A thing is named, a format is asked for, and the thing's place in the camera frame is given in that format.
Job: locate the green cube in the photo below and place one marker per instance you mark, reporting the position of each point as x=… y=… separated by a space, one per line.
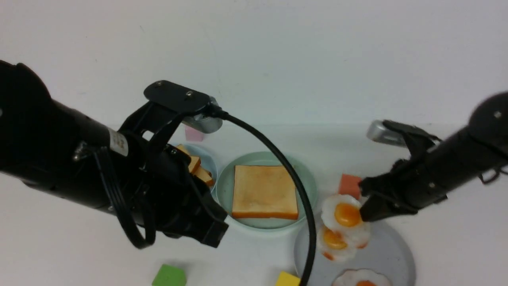
x=170 y=276

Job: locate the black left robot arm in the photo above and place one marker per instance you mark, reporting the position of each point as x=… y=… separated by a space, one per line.
x=133 y=173

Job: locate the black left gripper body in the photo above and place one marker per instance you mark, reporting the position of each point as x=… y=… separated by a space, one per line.
x=171 y=200

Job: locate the fried egg top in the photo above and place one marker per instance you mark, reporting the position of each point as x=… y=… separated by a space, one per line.
x=341 y=214

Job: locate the fried egg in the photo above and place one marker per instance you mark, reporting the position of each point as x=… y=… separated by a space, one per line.
x=341 y=214
x=339 y=247
x=361 y=277

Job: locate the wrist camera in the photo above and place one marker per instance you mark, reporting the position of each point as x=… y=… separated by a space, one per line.
x=195 y=107
x=385 y=132

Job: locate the grey egg plate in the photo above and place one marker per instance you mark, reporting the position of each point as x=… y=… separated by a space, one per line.
x=386 y=253

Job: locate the mint green centre plate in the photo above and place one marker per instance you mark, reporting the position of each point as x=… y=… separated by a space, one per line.
x=223 y=194

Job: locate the orange cube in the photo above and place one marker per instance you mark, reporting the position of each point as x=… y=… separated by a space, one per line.
x=349 y=185

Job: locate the light blue bread plate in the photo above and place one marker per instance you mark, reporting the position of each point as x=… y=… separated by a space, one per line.
x=207 y=161

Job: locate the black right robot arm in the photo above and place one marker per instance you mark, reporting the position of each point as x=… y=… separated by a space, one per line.
x=436 y=167

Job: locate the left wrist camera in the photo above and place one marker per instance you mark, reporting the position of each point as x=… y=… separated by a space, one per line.
x=195 y=107

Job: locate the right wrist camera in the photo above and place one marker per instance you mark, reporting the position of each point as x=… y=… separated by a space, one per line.
x=385 y=132

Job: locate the toast slice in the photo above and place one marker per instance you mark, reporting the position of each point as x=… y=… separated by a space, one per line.
x=205 y=176
x=262 y=191
x=195 y=162

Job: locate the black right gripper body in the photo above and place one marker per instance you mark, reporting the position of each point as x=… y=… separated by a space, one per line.
x=408 y=179

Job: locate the fried egg middle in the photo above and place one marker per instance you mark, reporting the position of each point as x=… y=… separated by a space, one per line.
x=339 y=247

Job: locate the fried egg bottom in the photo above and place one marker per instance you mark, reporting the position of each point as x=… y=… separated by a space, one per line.
x=361 y=277

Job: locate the yellow cube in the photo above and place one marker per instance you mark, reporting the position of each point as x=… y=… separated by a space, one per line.
x=287 y=279

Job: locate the pink cube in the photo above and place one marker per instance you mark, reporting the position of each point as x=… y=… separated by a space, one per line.
x=193 y=135

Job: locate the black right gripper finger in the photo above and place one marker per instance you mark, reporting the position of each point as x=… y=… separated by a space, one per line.
x=379 y=207

